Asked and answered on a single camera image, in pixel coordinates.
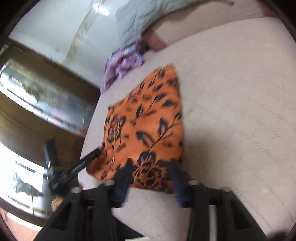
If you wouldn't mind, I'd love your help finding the orange black floral cloth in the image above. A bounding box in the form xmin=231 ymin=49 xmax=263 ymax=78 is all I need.
xmin=86 ymin=65 xmax=184 ymax=193

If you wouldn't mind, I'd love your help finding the operator hand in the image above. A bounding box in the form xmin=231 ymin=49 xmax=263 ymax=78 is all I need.
xmin=51 ymin=196 xmax=64 ymax=212

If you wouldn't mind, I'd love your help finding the wooden glass-panel door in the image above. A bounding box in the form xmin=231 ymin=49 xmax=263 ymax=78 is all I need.
xmin=1 ymin=40 xmax=100 ymax=226

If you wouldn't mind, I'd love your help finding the purple floral garment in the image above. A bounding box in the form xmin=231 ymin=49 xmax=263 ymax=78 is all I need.
xmin=100 ymin=40 xmax=147 ymax=92

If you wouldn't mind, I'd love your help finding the pink quilted mattress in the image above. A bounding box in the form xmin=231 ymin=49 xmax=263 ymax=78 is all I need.
xmin=81 ymin=18 xmax=295 ymax=236

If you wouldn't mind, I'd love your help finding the pink bolster cushion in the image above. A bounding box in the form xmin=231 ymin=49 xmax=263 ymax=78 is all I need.
xmin=142 ymin=1 xmax=265 ymax=51

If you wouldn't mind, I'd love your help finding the grey quilted pillow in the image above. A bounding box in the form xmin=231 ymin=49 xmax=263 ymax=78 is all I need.
xmin=114 ymin=0 xmax=235 ymax=48

